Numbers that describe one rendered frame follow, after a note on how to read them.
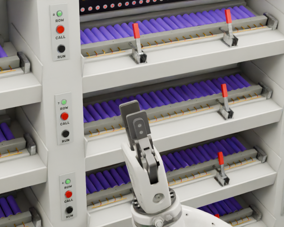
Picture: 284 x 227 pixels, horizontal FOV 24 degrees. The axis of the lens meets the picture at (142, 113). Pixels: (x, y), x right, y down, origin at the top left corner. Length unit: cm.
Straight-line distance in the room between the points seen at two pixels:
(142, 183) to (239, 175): 88
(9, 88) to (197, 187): 65
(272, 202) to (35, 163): 78
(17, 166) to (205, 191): 55
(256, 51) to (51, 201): 65
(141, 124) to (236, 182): 88
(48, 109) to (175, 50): 36
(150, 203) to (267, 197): 99
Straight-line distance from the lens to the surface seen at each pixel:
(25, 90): 143
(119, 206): 171
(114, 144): 160
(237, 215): 202
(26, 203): 170
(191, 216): 124
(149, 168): 100
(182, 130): 168
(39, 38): 140
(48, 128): 148
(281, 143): 190
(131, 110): 106
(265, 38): 176
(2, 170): 150
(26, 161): 153
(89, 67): 150
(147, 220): 108
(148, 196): 105
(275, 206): 200
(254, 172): 192
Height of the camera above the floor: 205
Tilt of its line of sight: 23 degrees down
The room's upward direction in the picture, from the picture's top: straight up
